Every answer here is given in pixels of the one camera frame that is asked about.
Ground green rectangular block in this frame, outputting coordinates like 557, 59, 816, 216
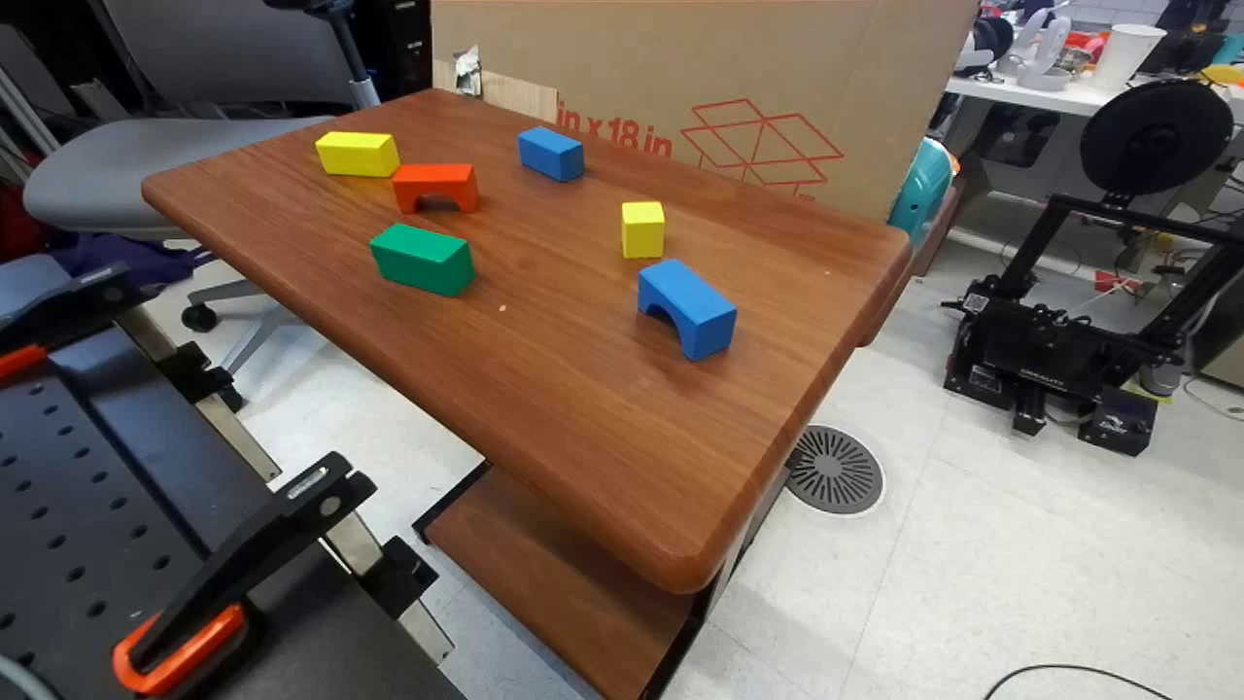
368, 222, 475, 295

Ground blue arch block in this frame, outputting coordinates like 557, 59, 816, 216
636, 258, 738, 361

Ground small yellow cube block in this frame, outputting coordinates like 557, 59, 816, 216
622, 203, 663, 262

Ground small blue block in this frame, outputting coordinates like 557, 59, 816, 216
517, 128, 582, 185

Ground orange arch block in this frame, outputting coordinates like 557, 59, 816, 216
391, 165, 479, 216

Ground yellow rectangular block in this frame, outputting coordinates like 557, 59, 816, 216
316, 131, 400, 181

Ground round floor drain cover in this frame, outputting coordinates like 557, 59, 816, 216
785, 426, 881, 515

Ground wooden table lower shelf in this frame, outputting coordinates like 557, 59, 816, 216
412, 466, 709, 700

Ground large cardboard box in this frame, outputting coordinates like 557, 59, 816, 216
433, 0, 976, 222

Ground teal plastic object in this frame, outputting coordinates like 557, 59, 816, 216
889, 135, 960, 246

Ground black 3D printer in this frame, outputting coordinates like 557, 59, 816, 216
939, 77, 1244, 459

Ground black orange clamp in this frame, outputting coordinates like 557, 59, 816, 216
110, 450, 376, 698

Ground grey office chair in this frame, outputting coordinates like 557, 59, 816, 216
23, 0, 376, 293

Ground white cluttered desk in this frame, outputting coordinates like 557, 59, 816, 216
939, 0, 1244, 126

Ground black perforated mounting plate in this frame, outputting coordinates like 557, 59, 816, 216
0, 375, 198, 700

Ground black floor cable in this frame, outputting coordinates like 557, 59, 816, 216
981, 660, 1176, 700

